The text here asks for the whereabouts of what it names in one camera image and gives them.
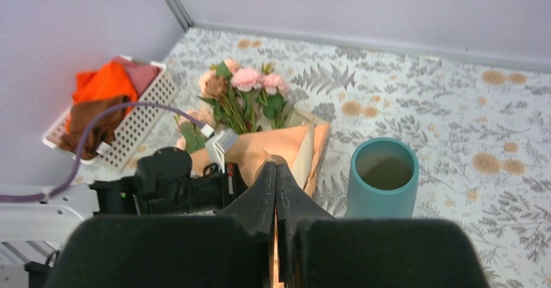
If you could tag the white plastic basket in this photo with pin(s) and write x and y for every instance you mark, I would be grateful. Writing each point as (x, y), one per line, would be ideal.
(133, 129)

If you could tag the aluminium frame rail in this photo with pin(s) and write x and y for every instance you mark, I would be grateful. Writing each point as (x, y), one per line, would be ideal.
(178, 10)

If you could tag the floral patterned table mat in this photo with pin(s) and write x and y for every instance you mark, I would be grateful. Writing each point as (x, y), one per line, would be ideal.
(481, 134)

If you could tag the teal cylindrical vase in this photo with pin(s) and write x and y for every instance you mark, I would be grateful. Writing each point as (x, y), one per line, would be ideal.
(383, 180)

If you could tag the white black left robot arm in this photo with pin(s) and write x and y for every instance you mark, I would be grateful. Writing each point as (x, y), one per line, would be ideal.
(51, 221)

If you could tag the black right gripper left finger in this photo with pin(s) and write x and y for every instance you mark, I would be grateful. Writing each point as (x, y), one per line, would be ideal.
(253, 212)

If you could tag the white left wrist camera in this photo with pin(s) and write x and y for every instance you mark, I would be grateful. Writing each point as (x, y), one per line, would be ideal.
(218, 144)

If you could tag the orange cloth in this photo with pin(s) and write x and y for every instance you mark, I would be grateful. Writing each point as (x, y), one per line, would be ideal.
(109, 81)

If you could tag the pink cloth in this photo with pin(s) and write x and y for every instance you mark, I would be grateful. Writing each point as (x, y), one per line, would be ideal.
(141, 75)

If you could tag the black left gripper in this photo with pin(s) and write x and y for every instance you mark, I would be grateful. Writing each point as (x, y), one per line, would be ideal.
(163, 184)

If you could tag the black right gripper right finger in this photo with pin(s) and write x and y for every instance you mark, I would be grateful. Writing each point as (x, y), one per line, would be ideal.
(292, 204)

